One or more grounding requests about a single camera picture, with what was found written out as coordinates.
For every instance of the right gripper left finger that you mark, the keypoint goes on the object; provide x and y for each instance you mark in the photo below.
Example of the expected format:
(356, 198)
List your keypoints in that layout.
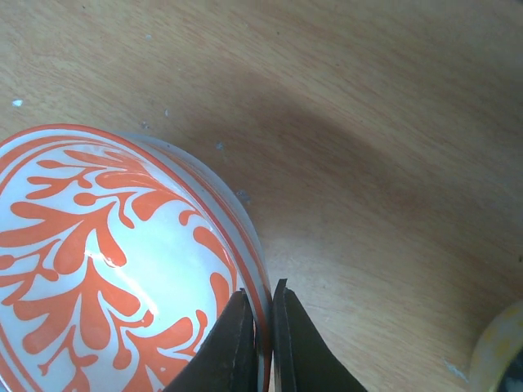
(227, 359)

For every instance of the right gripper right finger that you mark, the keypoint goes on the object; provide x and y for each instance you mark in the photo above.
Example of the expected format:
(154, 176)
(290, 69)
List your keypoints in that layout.
(303, 361)

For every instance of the orange floral patterned bowl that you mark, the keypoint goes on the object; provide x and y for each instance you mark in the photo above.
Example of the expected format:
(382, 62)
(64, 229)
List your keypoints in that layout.
(119, 253)

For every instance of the yellow dotted bowl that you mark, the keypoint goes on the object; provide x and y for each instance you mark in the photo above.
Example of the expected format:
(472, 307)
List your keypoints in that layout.
(496, 363)

